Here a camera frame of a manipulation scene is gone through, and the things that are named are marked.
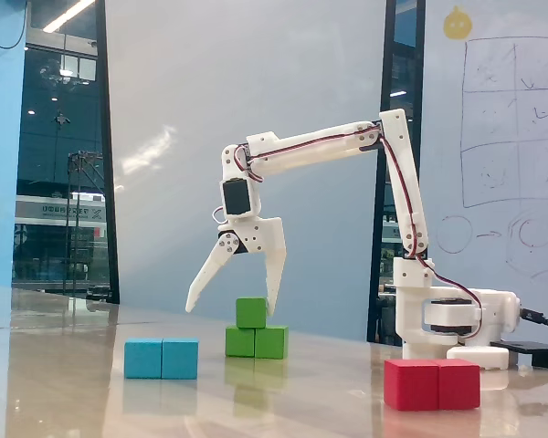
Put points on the flat black box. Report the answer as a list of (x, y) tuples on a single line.
[(530, 350)]

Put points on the small green cube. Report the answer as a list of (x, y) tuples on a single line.
[(251, 313)]

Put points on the long blue block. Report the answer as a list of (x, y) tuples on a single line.
[(161, 359)]

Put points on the yellow round sticker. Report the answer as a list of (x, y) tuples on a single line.
[(456, 25)]

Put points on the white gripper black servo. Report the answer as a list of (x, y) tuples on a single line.
[(258, 235)]

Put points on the long red block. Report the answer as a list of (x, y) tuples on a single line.
[(431, 387)]

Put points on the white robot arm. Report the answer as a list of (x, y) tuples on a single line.
[(310, 146)]

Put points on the long green block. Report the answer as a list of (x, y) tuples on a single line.
[(256, 343)]

